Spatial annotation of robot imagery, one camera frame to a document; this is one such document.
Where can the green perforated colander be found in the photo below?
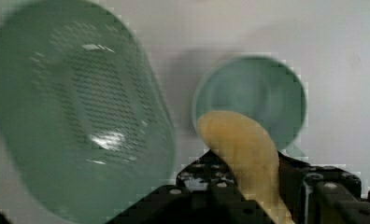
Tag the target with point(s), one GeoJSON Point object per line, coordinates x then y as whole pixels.
{"type": "Point", "coordinates": [81, 112]}

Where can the peeled plush banana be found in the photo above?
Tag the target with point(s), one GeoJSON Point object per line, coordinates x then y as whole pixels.
{"type": "Point", "coordinates": [252, 156]}

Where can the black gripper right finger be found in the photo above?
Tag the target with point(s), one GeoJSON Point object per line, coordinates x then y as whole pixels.
{"type": "Point", "coordinates": [320, 194]}

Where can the green mug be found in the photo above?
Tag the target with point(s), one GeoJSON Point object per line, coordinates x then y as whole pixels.
{"type": "Point", "coordinates": [260, 88]}

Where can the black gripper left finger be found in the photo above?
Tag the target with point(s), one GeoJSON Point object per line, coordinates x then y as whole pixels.
{"type": "Point", "coordinates": [208, 176]}

